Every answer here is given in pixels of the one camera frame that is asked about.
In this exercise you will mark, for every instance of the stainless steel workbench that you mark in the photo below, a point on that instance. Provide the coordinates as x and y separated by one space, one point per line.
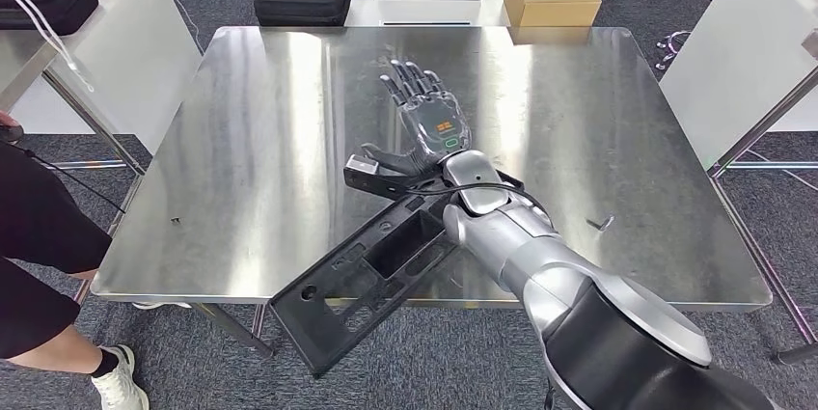
255 170

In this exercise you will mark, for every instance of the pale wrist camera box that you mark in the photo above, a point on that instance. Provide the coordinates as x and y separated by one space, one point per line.
363 165

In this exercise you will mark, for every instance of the black plastic plate bracket part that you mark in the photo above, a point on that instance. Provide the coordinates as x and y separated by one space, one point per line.
345 305

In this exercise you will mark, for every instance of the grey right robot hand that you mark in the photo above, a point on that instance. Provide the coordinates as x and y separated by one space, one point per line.
434 126

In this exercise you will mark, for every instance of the white panelled side table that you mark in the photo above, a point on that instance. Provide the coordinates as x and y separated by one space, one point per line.
741 43
140 43

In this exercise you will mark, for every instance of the round handheld button device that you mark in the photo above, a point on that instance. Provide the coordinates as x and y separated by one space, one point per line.
9 134

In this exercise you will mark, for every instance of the metal bolt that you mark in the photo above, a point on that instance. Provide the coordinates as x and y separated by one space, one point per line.
602 223

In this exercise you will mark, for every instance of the person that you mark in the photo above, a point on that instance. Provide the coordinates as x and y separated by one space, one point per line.
38 234

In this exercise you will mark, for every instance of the person's hand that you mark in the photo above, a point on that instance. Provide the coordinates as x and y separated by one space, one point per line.
8 119

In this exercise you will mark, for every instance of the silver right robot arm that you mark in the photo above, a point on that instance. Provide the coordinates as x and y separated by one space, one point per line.
543 260

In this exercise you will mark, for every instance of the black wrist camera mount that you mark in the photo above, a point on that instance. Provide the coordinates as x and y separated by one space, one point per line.
383 185

